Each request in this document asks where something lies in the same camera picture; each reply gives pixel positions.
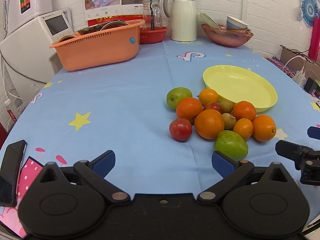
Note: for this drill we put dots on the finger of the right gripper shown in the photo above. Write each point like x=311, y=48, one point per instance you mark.
x=313, y=132
x=306, y=160

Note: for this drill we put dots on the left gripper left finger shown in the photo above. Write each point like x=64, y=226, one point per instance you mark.
x=93, y=173

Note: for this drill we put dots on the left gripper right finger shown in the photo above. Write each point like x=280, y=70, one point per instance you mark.
x=234, y=174

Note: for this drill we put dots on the green mango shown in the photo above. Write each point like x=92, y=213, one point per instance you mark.
x=231, y=144

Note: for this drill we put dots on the small orange tangerine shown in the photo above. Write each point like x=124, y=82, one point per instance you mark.
x=244, y=128

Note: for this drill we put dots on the brown kiwi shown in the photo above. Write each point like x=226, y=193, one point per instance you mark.
x=229, y=120
x=226, y=106

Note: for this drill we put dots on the large orange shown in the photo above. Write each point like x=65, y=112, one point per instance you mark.
x=209, y=123

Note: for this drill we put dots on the red apple front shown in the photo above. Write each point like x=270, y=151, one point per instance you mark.
x=181, y=129

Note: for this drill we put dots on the small red apple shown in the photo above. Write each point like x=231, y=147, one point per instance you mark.
x=213, y=105

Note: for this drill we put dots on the yellow tangerine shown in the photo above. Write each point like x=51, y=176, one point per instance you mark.
x=208, y=96

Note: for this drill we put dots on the white power strip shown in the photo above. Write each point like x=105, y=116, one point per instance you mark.
x=300, y=78

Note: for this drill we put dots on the blue patterned tablecloth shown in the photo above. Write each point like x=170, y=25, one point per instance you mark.
x=122, y=107

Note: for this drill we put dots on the cardboard box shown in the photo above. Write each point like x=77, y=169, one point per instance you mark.
x=295, y=61

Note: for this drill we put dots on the pink gift bag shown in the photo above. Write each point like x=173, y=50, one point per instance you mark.
x=315, y=38

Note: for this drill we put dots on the black phone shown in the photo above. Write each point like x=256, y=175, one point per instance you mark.
x=10, y=171

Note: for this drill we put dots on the yellow plastic plate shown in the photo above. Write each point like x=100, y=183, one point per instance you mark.
x=239, y=84

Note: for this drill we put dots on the green apple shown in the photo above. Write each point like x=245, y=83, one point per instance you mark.
x=176, y=95

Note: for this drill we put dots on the blue round fan decoration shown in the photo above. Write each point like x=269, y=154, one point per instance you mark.
x=308, y=11

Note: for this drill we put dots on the orange plastic basket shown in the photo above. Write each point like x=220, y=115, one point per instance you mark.
x=100, y=48

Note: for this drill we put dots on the white water purifier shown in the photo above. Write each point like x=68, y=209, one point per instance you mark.
x=29, y=60

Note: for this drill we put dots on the pink glass bowl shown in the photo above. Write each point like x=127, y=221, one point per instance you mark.
x=225, y=37

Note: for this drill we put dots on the white blue ceramic bowl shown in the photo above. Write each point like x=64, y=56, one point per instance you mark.
x=235, y=24

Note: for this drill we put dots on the red plastic basket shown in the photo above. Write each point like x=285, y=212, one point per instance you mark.
x=149, y=36

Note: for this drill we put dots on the white dish in bowl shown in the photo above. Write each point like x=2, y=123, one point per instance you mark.
x=209, y=21

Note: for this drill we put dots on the white thermos jug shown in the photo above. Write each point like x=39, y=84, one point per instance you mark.
x=183, y=16

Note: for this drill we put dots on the glass cup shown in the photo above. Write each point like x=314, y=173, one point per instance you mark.
x=152, y=15

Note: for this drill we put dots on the white wall water heater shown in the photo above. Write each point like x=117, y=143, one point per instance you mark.
x=19, y=12

